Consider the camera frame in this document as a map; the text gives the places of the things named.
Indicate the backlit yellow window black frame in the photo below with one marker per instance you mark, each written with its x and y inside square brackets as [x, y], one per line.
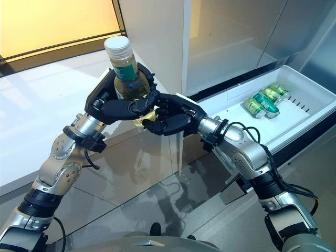
[52, 23]

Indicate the black robot right foot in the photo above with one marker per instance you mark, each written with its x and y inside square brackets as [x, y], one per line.
[191, 237]

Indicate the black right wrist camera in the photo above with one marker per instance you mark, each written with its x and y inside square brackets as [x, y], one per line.
[210, 141]

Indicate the clear tea bottle white cap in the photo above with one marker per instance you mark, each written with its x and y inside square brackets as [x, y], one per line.
[126, 84]

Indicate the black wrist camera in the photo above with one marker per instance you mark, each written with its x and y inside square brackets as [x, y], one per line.
[92, 143]
[210, 141]

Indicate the black robot left foot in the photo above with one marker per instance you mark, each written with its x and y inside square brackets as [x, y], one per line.
[155, 229]

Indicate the dark green drink can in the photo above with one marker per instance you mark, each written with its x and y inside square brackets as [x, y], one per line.
[267, 106]

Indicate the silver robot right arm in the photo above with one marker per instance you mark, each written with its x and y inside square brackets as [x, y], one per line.
[249, 152]

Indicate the black robot foot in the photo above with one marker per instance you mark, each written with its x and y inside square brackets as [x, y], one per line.
[155, 229]
[191, 237]

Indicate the fridge drawer with white tub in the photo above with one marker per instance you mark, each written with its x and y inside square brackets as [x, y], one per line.
[288, 123]

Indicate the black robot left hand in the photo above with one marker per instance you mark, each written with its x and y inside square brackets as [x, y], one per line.
[115, 110]

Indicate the white counter cabinet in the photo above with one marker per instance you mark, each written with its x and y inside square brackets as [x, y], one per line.
[118, 168]

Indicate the stainless steel fridge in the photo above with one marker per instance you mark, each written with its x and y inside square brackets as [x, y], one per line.
[231, 31]

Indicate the grey robot body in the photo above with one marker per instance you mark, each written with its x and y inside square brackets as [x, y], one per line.
[144, 245]

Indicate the brushed silver side panel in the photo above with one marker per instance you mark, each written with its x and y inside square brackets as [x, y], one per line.
[325, 39]

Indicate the tall white cabinet panel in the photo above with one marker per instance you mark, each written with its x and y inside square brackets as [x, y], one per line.
[157, 34]

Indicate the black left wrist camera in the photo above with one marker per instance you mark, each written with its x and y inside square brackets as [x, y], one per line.
[92, 143]

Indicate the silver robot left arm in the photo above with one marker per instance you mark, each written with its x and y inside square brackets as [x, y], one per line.
[60, 147]

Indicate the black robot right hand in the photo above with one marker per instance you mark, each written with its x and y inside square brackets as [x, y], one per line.
[181, 113]

